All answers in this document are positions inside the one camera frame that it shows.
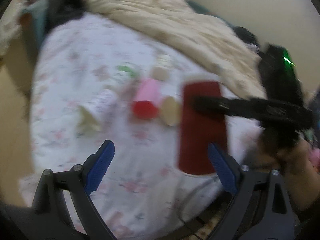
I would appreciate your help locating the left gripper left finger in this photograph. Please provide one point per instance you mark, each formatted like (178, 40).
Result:
(80, 181)

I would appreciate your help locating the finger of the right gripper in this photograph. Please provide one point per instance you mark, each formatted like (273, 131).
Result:
(250, 109)

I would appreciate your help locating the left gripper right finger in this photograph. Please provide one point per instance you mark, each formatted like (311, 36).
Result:
(260, 207)

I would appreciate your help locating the red ribbed paper cup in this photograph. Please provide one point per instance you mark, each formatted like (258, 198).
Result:
(198, 131)

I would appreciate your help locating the white cup green globe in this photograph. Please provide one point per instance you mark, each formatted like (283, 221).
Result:
(170, 111)

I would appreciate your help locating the small pink patterned cup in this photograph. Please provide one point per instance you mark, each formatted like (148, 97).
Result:
(98, 110)

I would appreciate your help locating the cream patterned paper cup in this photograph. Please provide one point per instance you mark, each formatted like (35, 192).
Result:
(162, 68)

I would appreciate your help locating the pink plastic cup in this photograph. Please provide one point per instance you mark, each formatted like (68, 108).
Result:
(146, 102)

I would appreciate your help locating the white cup green trees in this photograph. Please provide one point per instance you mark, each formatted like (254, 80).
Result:
(123, 78)

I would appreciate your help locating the person right hand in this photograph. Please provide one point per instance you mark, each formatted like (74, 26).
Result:
(301, 178)

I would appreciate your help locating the dark clothes near pillow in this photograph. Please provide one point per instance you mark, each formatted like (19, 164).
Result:
(246, 36)

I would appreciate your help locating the yellow bear print duvet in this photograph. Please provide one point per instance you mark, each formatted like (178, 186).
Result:
(206, 39)

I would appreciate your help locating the floral white bed sheet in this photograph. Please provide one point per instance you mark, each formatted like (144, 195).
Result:
(142, 189)

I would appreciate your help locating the black clothing pile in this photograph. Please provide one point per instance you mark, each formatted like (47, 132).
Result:
(61, 11)

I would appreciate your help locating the teal bed frame edge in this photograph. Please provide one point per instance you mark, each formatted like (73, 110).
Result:
(33, 21)

